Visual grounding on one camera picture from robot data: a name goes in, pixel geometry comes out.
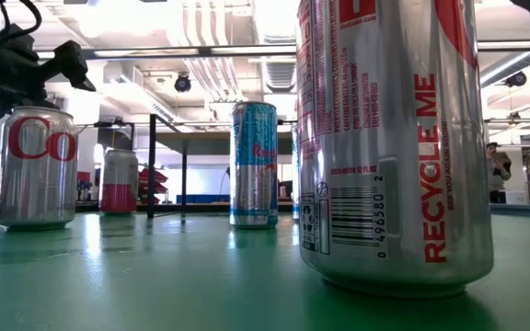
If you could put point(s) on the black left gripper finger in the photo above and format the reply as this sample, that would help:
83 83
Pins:
3 103
69 64

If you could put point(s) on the silver Diet Coke can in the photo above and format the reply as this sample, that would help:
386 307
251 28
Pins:
394 138
37 184

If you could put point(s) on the pink and white soda can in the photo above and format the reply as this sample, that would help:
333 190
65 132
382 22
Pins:
118 184

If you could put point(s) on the blue Red Bull can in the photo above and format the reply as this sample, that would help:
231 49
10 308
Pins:
253 174

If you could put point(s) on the tall white Celsius can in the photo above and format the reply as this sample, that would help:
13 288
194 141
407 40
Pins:
294 174

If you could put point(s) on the black overhead light bar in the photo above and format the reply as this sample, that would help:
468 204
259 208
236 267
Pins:
205 50

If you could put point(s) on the rack of red bins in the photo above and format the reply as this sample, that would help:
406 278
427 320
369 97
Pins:
152 177

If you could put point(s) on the row of blue bins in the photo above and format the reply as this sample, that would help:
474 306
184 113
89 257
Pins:
200 198

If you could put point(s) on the person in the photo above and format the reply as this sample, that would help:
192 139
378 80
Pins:
497 172

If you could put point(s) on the white computer tower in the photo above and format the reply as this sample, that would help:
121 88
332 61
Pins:
517 197

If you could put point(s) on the black ceiling camera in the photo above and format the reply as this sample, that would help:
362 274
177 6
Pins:
516 79
182 83

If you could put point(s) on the wooden shelf with black frame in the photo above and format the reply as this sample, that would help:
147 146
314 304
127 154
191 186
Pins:
210 143

